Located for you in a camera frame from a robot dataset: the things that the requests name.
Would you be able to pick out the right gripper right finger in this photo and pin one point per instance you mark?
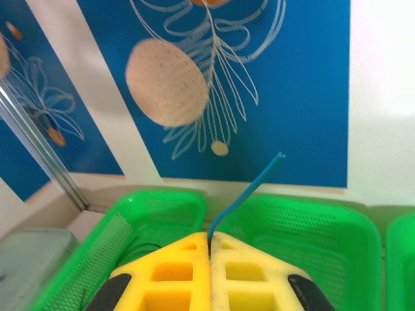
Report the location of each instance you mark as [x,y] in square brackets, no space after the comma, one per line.
[220,275]

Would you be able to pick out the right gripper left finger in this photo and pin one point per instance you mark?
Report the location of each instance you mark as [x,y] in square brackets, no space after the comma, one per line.
[201,275]

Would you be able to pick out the green plastic mesh basket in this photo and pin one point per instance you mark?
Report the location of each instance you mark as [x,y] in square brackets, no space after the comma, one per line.
[308,226]
[402,259]
[168,207]

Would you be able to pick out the blue poster flower outline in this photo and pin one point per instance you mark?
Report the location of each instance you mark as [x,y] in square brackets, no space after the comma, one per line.
[94,155]

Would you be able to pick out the blue poster beige circle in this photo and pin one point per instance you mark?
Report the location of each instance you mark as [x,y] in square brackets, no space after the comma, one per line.
[291,97]

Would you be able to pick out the aluminium frame post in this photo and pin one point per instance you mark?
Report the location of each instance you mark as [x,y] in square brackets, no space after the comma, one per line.
[42,151]

